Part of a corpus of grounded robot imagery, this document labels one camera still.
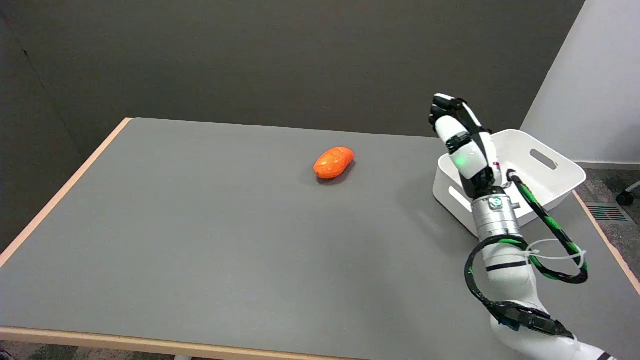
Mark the white plastic basket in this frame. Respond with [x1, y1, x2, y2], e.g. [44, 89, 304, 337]
[432, 129, 587, 239]

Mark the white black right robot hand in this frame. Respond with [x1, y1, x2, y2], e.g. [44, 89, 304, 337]
[428, 93, 503, 200]

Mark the floor vent grille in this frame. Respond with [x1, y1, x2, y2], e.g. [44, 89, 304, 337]
[586, 202, 630, 223]

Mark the black chair caster wheel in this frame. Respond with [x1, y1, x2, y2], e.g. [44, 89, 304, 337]
[616, 181, 640, 207]

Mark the orange mango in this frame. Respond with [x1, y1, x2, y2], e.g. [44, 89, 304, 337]
[313, 146, 356, 180]

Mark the black green braided cable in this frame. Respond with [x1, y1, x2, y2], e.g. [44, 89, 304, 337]
[464, 170, 589, 337]

